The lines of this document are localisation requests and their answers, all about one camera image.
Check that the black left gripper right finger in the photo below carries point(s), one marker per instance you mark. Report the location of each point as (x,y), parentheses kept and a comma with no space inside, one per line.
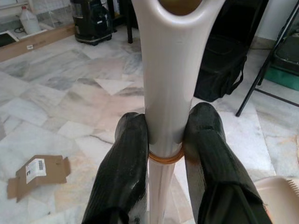
(215,168)

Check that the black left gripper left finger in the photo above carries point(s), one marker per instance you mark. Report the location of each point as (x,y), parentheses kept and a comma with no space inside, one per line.
(126,168)

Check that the flat cardboard piece with label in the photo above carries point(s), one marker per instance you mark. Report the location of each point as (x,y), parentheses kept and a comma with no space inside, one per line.
(46,177)

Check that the black fabric bag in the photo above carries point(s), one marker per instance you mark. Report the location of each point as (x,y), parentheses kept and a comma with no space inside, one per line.
(224,46)

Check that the black folding chair green seat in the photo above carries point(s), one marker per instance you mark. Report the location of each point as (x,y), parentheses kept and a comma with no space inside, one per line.
(287,56)

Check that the black table legs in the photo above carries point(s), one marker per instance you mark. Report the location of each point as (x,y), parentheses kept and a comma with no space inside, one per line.
(130,32)

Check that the long brown cardboard box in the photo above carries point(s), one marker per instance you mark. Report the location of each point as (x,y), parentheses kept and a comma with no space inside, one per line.
(37,44)

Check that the white plastic jug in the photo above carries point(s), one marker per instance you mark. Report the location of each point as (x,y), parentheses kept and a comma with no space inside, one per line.
(30,22)

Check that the white framed dark tablet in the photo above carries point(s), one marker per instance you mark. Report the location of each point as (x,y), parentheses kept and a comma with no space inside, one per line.
(7,38)

